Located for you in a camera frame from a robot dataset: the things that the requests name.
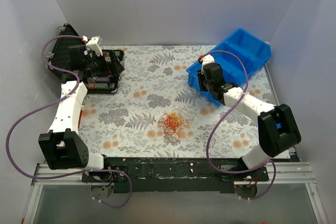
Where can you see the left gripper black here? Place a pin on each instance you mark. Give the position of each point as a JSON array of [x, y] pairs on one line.
[[109, 64]]

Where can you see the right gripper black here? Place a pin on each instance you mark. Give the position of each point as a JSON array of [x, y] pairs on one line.
[[200, 83]]

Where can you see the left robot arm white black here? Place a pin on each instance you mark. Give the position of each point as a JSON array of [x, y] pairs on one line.
[[62, 146]]

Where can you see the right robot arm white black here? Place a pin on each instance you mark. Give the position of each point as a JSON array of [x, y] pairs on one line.
[[277, 128]]

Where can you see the black poker chip case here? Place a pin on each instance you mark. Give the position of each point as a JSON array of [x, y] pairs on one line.
[[105, 83]]

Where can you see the floral patterned table mat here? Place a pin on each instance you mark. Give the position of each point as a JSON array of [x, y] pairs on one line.
[[155, 113]]

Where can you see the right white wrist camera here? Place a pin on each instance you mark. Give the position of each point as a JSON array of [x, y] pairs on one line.
[[206, 59]]

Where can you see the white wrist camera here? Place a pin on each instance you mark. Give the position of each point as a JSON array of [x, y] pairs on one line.
[[93, 43], [206, 59]]

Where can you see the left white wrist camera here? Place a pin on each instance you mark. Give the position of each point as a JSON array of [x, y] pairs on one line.
[[93, 43]]

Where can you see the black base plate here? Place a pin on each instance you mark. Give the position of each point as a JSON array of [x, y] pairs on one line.
[[166, 174]]

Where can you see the aluminium rail frame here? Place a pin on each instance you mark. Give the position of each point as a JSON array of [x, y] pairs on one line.
[[285, 192]]

